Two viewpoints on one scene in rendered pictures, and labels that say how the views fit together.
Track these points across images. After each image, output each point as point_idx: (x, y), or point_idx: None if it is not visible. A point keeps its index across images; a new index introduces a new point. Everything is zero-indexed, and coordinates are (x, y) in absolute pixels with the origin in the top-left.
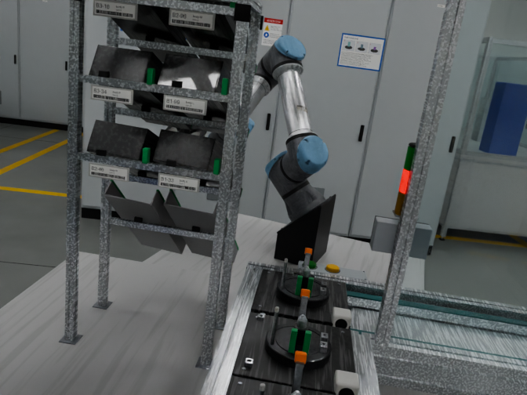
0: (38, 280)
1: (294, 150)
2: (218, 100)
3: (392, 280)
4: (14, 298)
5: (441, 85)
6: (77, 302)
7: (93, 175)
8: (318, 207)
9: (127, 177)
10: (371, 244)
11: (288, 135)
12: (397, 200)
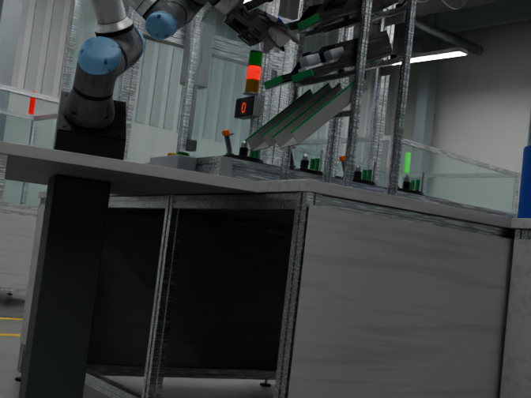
0: (380, 193)
1: (137, 40)
2: (350, 27)
3: None
4: (412, 199)
5: None
6: (389, 173)
7: (396, 73)
8: (126, 104)
9: (380, 73)
10: (257, 114)
11: (121, 20)
12: (257, 84)
